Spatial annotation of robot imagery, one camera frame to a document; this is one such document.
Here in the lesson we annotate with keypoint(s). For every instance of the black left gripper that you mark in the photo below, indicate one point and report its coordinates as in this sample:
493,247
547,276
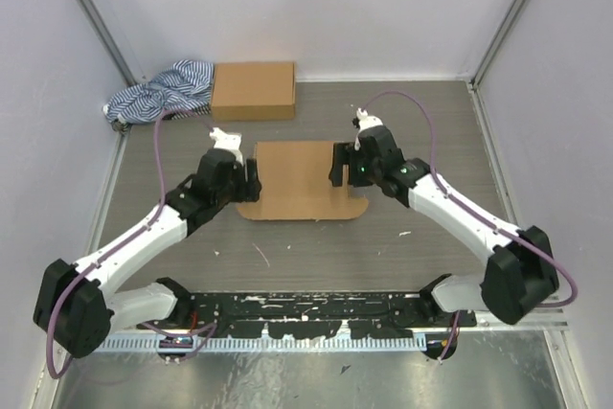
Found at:
251,191

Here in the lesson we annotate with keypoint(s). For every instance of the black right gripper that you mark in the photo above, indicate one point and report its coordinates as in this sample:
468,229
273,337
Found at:
341,157

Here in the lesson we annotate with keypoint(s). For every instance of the brown cardboard box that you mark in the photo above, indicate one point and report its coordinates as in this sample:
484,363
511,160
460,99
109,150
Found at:
254,91
295,184

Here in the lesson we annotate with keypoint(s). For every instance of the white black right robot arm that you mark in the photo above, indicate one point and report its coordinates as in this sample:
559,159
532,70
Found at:
517,274

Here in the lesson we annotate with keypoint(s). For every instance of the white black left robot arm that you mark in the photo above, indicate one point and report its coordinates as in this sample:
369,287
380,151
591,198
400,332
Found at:
102,273

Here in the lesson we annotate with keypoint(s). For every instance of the closed brown cardboard box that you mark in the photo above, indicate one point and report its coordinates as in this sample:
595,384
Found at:
254,91

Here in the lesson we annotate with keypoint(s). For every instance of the blue white striped cloth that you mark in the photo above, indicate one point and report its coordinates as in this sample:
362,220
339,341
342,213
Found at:
183,89

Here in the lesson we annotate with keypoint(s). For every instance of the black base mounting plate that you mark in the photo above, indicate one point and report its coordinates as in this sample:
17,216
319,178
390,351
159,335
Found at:
310,315

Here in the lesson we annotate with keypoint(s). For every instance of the white slotted cable duct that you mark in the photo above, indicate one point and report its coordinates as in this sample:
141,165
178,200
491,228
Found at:
342,342

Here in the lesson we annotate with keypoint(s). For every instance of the right aluminium corner post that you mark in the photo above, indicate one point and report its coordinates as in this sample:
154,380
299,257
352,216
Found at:
510,18

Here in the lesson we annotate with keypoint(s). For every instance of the aluminium corner post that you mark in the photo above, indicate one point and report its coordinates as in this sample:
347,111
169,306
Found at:
104,35
510,18

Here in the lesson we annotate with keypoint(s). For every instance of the aluminium front frame rail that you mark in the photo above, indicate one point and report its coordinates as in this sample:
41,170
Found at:
92,318

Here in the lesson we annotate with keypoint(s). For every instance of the left aluminium corner post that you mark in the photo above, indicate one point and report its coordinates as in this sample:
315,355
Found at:
104,35

